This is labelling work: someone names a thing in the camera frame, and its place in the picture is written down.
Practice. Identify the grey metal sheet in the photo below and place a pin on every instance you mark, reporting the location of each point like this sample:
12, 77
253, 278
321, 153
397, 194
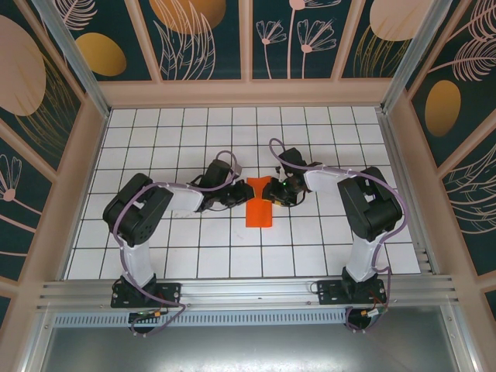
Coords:
248, 348

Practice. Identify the aluminium frame strut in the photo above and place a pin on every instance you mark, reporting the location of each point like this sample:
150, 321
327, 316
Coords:
36, 341
459, 337

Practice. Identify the aluminium corner post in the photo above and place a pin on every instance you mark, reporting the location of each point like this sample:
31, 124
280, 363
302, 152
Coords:
77, 58
415, 58

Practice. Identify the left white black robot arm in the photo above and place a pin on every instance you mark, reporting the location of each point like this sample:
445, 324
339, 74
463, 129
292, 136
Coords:
139, 263

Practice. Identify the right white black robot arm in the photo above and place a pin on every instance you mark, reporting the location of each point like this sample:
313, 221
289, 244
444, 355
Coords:
364, 263

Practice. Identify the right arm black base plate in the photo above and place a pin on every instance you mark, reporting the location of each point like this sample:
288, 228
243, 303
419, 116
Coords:
329, 292

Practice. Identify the aluminium mounting rail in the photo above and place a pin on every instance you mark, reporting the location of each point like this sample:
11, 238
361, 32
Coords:
248, 290

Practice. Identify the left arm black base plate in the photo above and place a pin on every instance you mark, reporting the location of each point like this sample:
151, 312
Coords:
170, 294

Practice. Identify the orange paper sheet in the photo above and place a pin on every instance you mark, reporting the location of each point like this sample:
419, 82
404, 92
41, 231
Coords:
259, 215

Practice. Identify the aluminium side rail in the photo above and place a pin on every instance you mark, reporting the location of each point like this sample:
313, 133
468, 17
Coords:
397, 155

